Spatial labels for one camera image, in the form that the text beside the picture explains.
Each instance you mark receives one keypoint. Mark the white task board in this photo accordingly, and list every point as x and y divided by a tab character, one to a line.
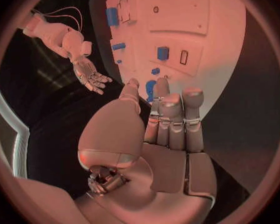
177	31

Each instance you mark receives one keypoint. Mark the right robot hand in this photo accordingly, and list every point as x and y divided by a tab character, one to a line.
88	72

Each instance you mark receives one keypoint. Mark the large blue cylinder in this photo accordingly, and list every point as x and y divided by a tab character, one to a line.
112	16

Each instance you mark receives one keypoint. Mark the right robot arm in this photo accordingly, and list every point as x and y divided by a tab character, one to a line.
51	35

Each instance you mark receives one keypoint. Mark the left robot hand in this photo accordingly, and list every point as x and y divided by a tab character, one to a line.
168	171

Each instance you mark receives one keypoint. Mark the blue block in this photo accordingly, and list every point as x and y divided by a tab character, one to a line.
162	53

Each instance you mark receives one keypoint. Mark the blue peg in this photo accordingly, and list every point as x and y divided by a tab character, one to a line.
118	46

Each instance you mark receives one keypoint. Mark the short blue cylinder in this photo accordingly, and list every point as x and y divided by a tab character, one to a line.
155	71

